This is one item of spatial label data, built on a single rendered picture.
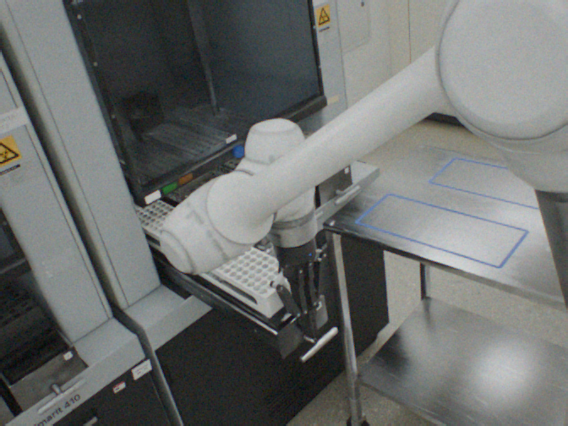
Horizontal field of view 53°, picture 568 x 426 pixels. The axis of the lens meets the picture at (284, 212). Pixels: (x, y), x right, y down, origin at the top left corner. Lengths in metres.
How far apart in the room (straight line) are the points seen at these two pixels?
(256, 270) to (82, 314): 0.40
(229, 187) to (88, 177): 0.51
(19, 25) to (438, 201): 0.94
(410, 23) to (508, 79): 3.23
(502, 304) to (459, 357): 0.63
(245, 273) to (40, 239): 0.41
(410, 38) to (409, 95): 2.94
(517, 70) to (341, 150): 0.36
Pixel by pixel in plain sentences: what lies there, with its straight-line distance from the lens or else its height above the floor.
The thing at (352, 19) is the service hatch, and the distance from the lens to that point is 3.39.
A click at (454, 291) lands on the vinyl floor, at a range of 2.38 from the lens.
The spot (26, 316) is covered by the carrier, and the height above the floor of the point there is 0.87.
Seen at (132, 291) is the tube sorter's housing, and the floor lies 0.77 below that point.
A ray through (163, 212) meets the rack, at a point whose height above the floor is 0.86.
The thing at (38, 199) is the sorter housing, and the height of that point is 1.08.
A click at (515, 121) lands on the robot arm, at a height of 1.41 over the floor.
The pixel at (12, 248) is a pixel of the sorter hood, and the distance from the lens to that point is 1.19.
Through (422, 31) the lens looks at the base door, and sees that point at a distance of 3.55.
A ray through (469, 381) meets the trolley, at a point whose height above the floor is 0.28.
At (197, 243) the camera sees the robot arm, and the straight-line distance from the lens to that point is 0.77.
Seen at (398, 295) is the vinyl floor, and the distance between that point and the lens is 2.36.
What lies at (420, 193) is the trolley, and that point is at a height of 0.82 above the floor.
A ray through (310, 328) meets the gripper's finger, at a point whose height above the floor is 0.79.
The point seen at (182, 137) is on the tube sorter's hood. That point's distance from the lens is 1.29.
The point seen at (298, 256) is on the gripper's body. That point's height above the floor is 0.98.
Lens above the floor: 1.56
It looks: 32 degrees down
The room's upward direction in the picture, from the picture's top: 11 degrees counter-clockwise
